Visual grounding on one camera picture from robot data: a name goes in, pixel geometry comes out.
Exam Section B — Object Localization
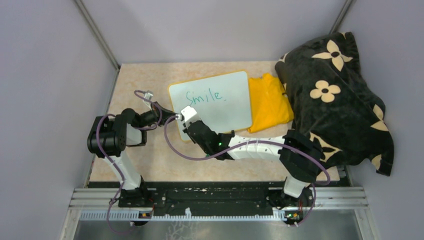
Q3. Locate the black floral blanket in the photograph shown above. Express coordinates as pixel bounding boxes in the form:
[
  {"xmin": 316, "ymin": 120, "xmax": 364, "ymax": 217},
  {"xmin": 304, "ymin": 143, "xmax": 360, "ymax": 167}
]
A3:
[{"xmin": 274, "ymin": 32, "xmax": 395, "ymax": 176}]

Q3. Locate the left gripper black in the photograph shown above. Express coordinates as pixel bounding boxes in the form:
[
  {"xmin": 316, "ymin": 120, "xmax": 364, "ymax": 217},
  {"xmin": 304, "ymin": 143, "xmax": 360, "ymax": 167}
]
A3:
[{"xmin": 138, "ymin": 101, "xmax": 179, "ymax": 129}]

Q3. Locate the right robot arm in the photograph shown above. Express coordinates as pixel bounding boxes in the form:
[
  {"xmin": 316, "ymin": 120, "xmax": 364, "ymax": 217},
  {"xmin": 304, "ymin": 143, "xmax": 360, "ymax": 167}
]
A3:
[{"xmin": 183, "ymin": 120, "xmax": 326, "ymax": 206}]

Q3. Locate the yellow-framed whiteboard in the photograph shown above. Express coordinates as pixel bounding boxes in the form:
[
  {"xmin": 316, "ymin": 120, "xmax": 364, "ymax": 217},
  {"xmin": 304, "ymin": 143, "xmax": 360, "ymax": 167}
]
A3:
[{"xmin": 168, "ymin": 70, "xmax": 253, "ymax": 133}]

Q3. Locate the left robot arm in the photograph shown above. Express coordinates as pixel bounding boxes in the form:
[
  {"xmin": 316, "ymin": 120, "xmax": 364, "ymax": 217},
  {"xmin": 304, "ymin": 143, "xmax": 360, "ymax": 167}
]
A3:
[{"xmin": 87, "ymin": 102, "xmax": 177, "ymax": 207}]

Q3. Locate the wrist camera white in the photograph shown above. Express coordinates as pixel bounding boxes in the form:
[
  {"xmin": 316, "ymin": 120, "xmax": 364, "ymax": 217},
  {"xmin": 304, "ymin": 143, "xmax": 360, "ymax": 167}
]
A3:
[
  {"xmin": 143, "ymin": 90, "xmax": 153, "ymax": 107},
  {"xmin": 180, "ymin": 105, "xmax": 201, "ymax": 128}
]

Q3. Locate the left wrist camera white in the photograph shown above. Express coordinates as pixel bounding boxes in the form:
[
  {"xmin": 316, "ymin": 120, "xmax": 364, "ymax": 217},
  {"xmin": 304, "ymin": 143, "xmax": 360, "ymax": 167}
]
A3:
[{"xmin": 143, "ymin": 90, "xmax": 153, "ymax": 107}]

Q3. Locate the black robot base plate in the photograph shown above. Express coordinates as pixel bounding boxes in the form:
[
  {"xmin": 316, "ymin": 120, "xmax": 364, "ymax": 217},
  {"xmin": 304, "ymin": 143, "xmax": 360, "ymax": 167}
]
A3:
[{"xmin": 116, "ymin": 181, "xmax": 316, "ymax": 225}]

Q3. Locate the yellow folded cloth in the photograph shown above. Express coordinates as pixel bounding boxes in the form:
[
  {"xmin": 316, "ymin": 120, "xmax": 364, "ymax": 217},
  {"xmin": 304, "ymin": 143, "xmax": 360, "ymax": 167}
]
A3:
[{"xmin": 247, "ymin": 73, "xmax": 294, "ymax": 133}]

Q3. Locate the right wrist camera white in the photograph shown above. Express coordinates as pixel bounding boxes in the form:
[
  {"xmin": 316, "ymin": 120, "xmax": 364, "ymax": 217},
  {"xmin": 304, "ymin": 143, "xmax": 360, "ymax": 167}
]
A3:
[{"xmin": 180, "ymin": 105, "xmax": 201, "ymax": 128}]

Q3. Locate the aluminium rail frame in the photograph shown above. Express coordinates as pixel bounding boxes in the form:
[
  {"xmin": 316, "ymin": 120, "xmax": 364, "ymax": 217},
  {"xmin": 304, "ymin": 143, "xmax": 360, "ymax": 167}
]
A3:
[{"xmin": 69, "ymin": 177, "xmax": 369, "ymax": 224}]

